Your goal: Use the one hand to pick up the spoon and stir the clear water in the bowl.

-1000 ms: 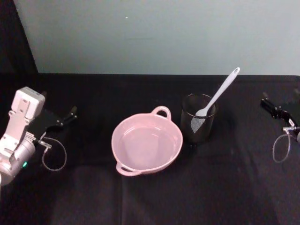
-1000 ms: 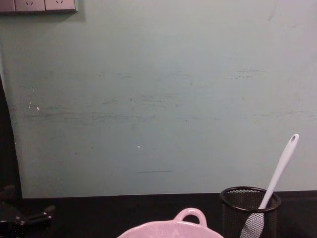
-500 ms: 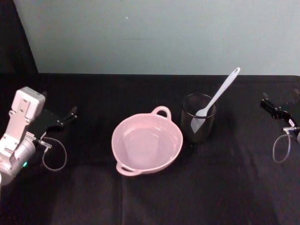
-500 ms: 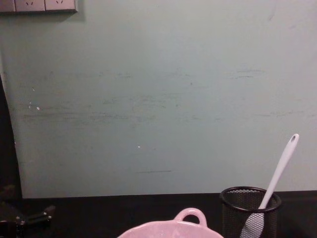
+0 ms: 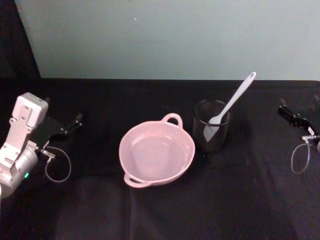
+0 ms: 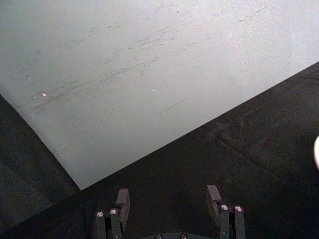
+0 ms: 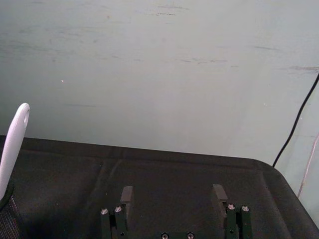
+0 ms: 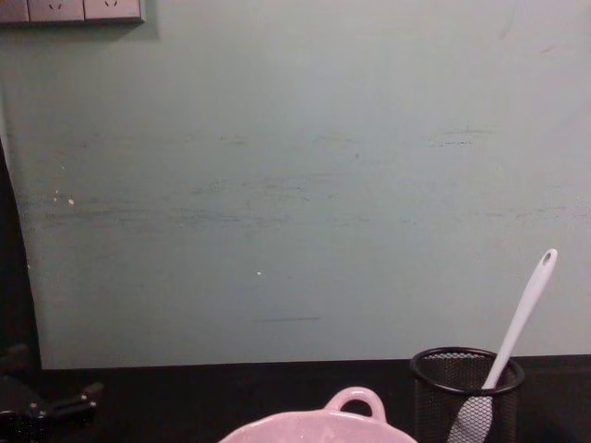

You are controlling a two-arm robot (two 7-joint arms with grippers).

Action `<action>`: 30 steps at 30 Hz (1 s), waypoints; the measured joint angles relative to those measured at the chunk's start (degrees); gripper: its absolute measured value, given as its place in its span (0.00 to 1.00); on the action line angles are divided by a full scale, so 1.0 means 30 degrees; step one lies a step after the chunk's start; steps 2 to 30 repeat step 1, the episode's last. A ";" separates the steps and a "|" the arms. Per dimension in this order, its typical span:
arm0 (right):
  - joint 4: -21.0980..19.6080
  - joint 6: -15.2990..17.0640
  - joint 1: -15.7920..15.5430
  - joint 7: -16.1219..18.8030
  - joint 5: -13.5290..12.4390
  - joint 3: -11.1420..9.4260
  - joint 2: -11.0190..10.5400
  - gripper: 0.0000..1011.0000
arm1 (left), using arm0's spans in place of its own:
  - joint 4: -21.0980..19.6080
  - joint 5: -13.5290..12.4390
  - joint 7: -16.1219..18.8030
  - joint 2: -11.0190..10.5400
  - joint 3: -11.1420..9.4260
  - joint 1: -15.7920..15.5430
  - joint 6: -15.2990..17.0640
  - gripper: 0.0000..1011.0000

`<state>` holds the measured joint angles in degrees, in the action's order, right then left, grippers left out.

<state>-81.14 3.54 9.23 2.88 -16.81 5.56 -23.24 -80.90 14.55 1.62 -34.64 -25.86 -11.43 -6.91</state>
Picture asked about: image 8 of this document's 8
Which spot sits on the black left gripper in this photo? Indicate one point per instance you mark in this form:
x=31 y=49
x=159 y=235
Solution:
x=18 y=398

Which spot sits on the black table cloth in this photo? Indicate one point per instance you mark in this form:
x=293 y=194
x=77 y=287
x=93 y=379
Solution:
x=208 y=401

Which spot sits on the black mesh pen holder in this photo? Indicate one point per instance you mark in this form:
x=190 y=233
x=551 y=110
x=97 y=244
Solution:
x=434 y=406

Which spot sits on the white plastic spoon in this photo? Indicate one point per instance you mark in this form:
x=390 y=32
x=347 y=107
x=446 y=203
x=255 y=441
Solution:
x=524 y=309

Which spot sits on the grey wall socket panel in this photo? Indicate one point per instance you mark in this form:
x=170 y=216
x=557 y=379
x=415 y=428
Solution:
x=69 y=10

